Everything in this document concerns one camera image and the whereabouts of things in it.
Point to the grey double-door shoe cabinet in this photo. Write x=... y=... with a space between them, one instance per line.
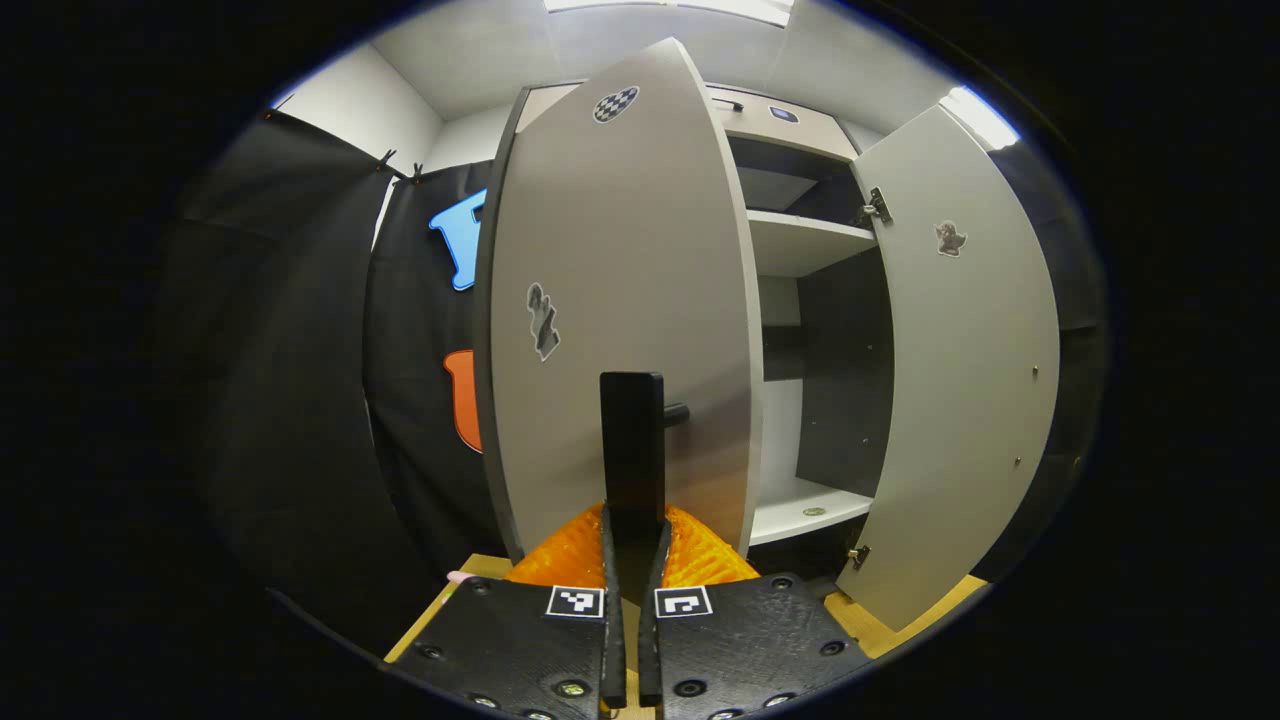
x=845 y=380

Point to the black backdrop cloth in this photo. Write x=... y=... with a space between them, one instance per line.
x=300 y=400

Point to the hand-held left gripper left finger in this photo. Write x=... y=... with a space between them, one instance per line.
x=610 y=640

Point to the grey cabinet door cube stickers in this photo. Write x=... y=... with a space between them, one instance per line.
x=960 y=400

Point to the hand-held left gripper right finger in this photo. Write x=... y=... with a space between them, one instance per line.
x=650 y=640

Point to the small ceiling light panel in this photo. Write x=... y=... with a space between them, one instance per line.
x=980 y=115

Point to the large ceiling light panel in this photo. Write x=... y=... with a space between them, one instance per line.
x=700 y=8

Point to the white cabinet shelf board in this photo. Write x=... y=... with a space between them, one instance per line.
x=800 y=520
x=800 y=245

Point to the grey cabinet door checkered sticker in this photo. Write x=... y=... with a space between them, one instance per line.
x=620 y=250

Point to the metal door hinge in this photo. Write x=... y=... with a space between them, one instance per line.
x=877 y=207
x=858 y=556

